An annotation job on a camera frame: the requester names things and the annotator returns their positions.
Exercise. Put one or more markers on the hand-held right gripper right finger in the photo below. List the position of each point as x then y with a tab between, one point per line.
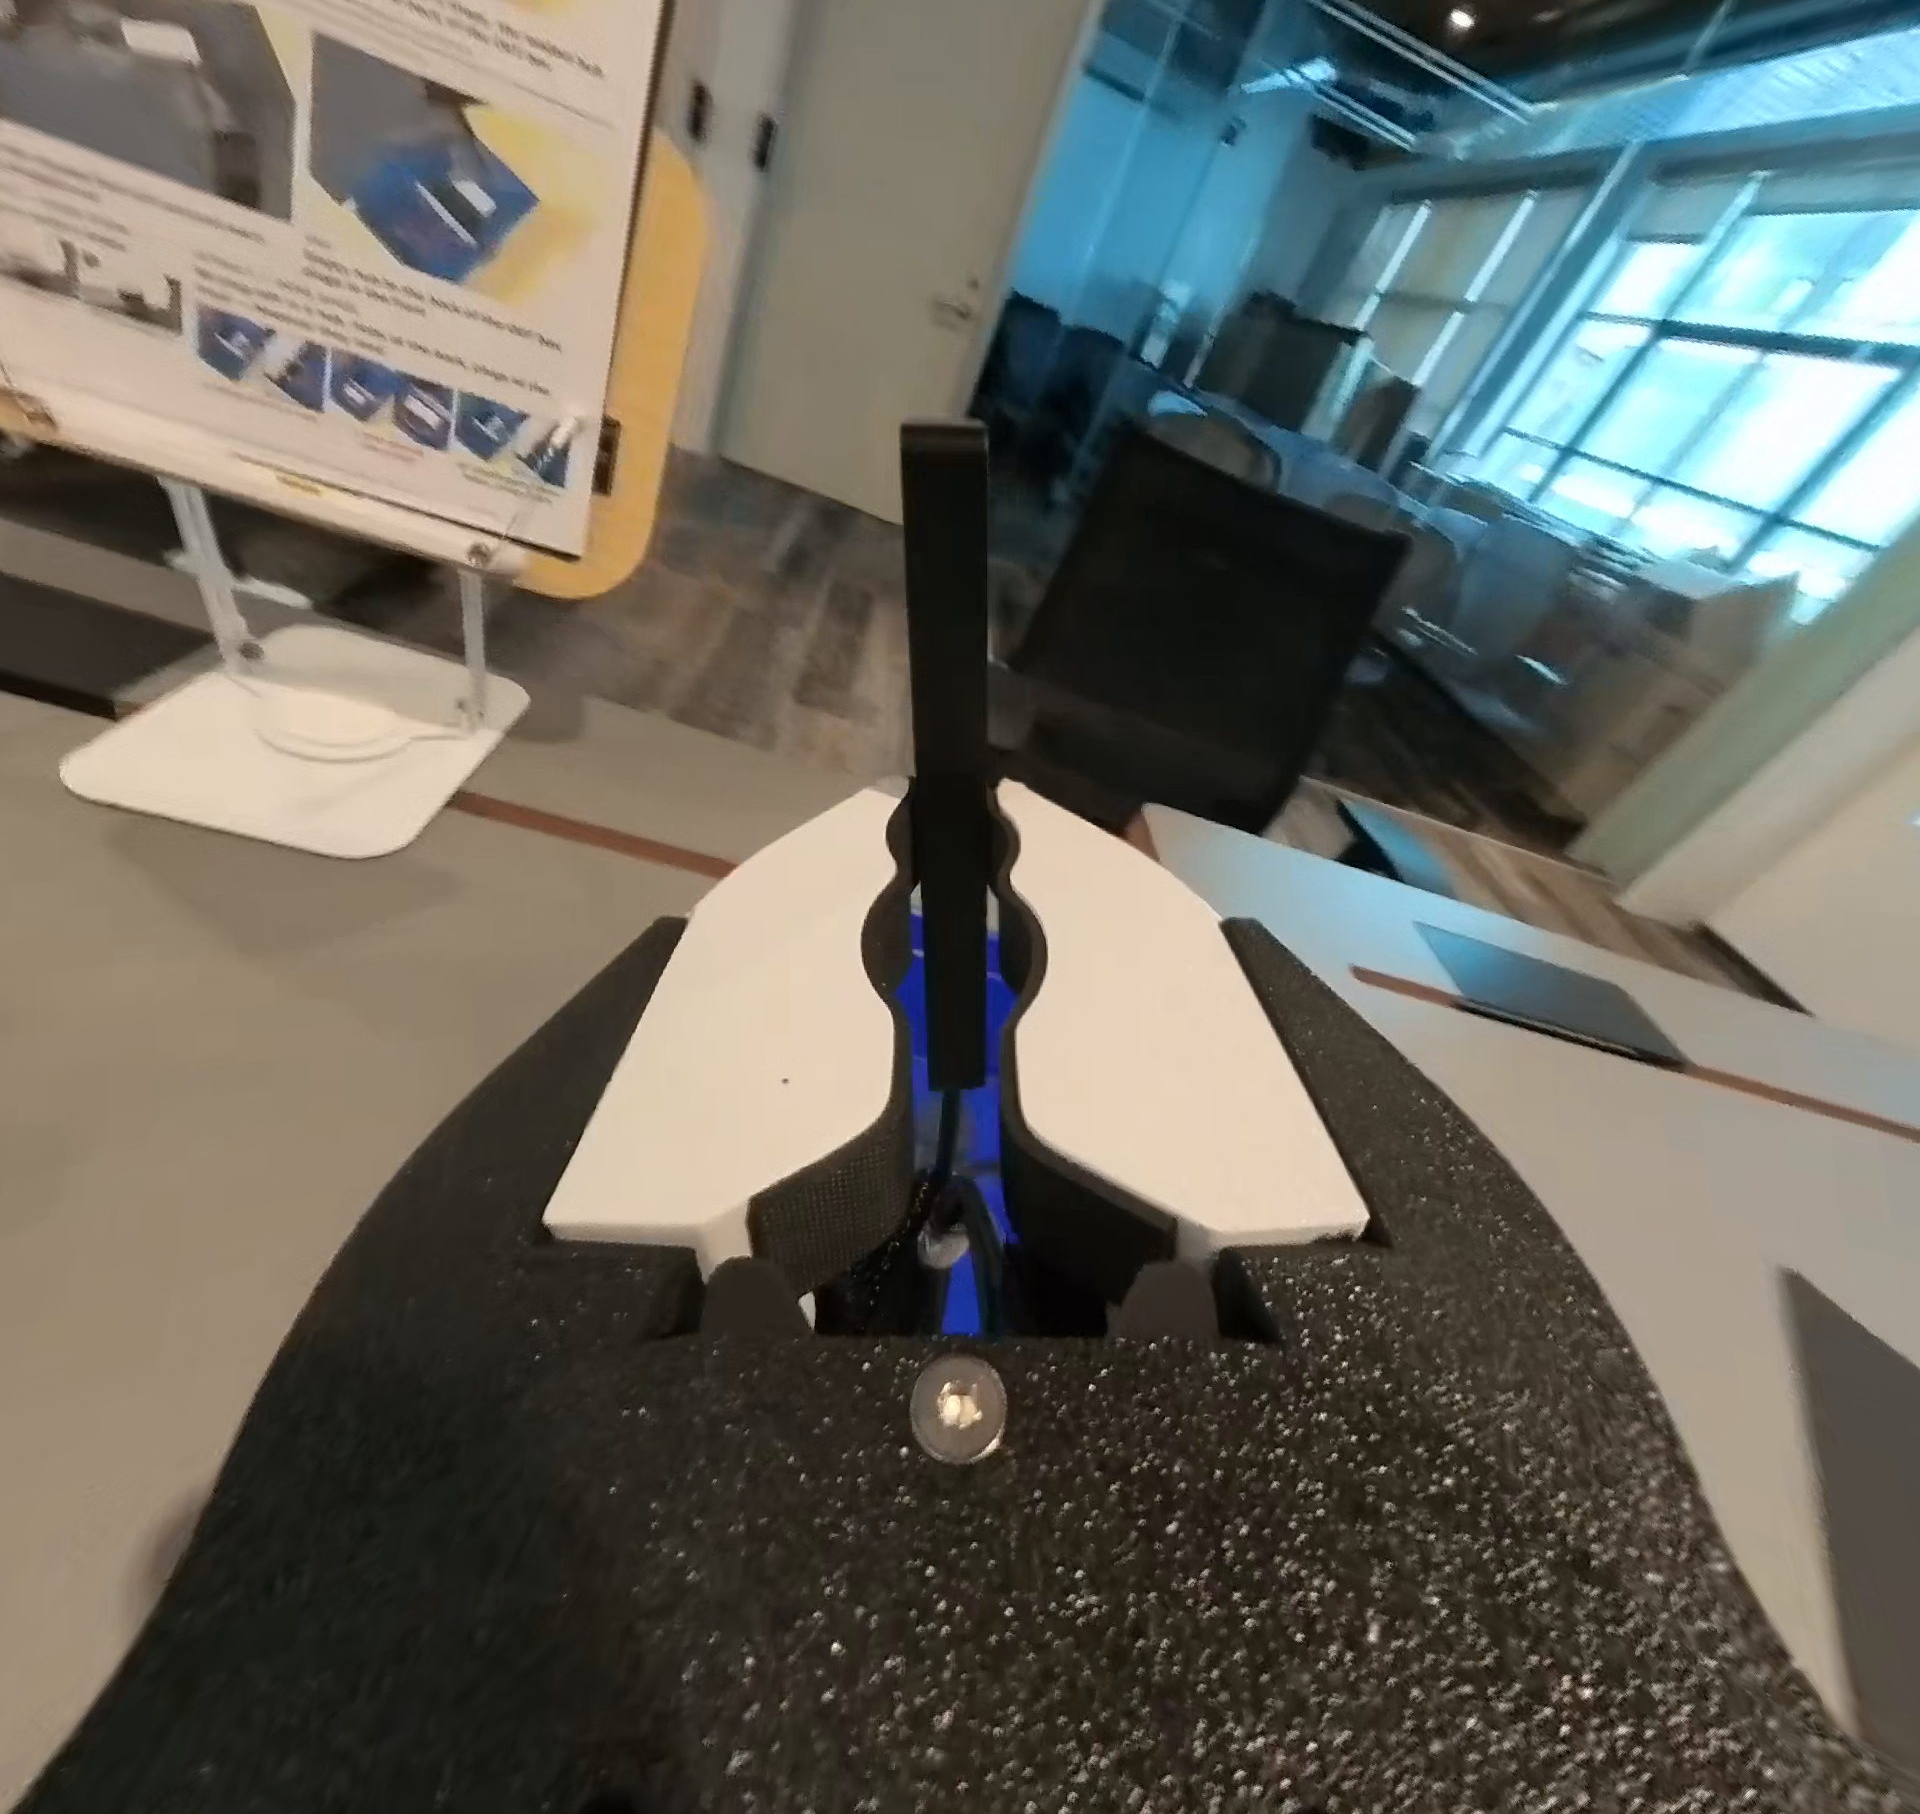
1170	1064

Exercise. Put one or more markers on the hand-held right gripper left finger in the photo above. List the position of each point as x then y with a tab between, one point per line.
720	1064

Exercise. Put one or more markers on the black office chair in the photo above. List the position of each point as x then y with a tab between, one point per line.
1201	645

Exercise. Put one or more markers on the wooden backing board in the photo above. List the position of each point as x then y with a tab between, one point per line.
660	389

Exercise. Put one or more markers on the white door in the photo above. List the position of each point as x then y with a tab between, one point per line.
901	195

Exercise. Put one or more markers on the printed instruction sheet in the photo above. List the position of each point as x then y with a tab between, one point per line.
300	195

